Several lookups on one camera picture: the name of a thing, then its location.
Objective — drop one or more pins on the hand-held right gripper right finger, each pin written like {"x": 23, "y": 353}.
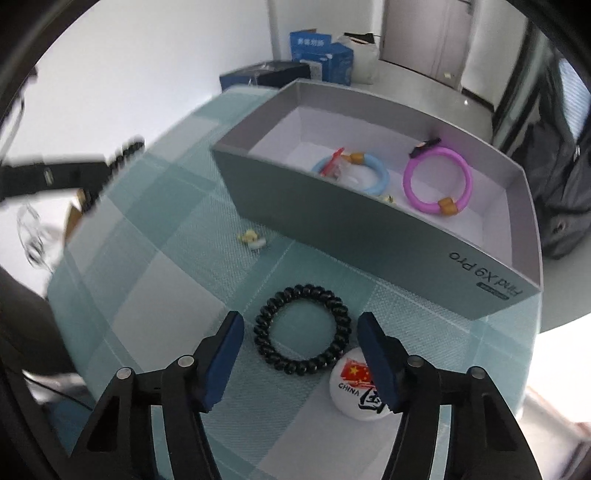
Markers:
{"x": 378, "y": 364}

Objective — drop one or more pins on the brown door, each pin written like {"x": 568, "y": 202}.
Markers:
{"x": 425, "y": 37}

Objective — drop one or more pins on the dark blue shoe box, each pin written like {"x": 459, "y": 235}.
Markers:
{"x": 258, "y": 76}

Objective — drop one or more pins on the white plastic bag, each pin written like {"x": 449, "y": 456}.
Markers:
{"x": 364, "y": 55}

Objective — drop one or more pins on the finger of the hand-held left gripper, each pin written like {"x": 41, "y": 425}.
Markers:
{"x": 46, "y": 177}

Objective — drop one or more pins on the tall blue cardboard box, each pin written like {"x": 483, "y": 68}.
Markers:
{"x": 309, "y": 46}

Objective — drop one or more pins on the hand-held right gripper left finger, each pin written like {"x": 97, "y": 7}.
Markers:
{"x": 226, "y": 360}

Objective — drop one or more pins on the grey cardboard box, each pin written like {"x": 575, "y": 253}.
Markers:
{"x": 369, "y": 249}

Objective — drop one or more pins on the red hair clip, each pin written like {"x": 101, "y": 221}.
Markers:
{"x": 333, "y": 162}

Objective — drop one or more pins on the white round badge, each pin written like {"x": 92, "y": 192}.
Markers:
{"x": 351, "y": 392}

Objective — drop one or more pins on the teal checked tablecloth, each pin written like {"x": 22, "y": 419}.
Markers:
{"x": 161, "y": 230}

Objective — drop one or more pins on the small yellow hair clip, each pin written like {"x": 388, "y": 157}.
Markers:
{"x": 251, "y": 238}
{"x": 387, "y": 199}

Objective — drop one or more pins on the black backpack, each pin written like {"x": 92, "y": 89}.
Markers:
{"x": 558, "y": 184}

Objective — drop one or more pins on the brown cardboard piece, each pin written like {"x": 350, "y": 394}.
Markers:
{"x": 76, "y": 217}

